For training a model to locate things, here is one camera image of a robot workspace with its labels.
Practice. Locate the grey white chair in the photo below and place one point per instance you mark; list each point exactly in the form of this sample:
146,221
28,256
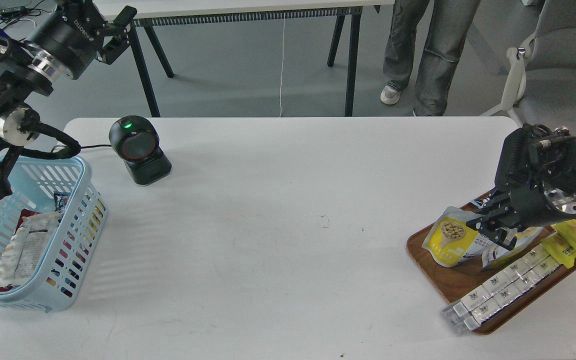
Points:
541,86

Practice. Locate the white table black legs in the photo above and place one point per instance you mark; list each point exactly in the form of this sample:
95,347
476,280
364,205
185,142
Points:
267,68

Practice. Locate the brown wooden tray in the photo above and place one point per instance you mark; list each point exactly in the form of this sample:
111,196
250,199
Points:
457,281

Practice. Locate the white red snack bag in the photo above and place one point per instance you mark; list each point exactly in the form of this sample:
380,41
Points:
26,247

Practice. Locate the light blue plastic basket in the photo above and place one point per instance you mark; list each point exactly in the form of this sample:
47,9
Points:
57,278

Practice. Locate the person in grey jeans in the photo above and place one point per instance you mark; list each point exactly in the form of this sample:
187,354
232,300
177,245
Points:
449,24

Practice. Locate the silver white snack strip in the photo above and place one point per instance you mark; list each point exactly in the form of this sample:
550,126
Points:
479,306

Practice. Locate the black barcode scanner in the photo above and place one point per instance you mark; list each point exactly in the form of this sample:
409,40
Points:
137,142

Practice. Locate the blue snack packet in basket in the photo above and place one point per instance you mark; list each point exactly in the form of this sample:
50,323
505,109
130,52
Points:
61,200

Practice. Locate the blue snack bag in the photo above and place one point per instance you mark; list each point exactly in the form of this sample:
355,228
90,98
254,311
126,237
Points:
481,201

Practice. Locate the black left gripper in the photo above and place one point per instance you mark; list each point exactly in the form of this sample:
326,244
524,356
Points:
75,32

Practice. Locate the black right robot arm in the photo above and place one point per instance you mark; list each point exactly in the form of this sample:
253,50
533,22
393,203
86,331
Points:
534,184

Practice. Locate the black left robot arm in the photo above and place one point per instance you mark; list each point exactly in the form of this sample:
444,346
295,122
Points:
25,69

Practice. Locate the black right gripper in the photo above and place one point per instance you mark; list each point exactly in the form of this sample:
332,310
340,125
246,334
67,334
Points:
535,185

